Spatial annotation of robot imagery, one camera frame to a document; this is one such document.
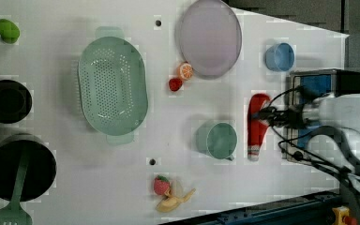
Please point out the red plush ketchup bottle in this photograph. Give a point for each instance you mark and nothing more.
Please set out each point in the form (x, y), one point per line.
(255, 128)

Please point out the green metal mug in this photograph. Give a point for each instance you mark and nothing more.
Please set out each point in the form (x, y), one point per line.
(216, 139)

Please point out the yellow red emergency button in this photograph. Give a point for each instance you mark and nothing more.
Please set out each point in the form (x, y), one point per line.
(343, 217)

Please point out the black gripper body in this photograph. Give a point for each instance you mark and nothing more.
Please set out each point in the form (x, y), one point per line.
(289, 118)

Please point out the small black cup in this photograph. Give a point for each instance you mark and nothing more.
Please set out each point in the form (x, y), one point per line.
(15, 102)

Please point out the blue metal table frame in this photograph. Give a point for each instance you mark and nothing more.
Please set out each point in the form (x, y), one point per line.
(311, 209)

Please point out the grey round plate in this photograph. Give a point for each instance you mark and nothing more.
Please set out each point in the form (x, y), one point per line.
(210, 37)

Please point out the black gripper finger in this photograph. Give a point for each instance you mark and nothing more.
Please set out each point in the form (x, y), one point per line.
(265, 118)
(268, 110)

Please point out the small red tomato toy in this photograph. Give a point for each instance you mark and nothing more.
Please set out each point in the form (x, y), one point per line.
(175, 84)

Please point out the green plastic colander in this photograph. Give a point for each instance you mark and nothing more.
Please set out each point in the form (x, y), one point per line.
(111, 74)

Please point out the plush strawberry toy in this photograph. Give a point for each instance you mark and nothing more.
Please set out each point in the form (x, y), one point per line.
(161, 185)

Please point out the black utensil holder cup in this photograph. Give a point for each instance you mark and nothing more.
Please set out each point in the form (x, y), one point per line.
(42, 167)

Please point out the peeled banana toy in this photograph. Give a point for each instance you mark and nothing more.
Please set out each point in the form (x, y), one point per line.
(174, 197)

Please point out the orange slice toy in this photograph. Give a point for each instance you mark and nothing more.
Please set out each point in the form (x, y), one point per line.
(185, 71)

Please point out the blue plastic cup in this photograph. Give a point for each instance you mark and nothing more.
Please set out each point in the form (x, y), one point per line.
(279, 57)

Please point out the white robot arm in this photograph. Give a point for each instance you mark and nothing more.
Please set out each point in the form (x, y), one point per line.
(343, 173)

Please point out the green plastic spatula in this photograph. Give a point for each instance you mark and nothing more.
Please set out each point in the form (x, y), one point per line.
(13, 213)

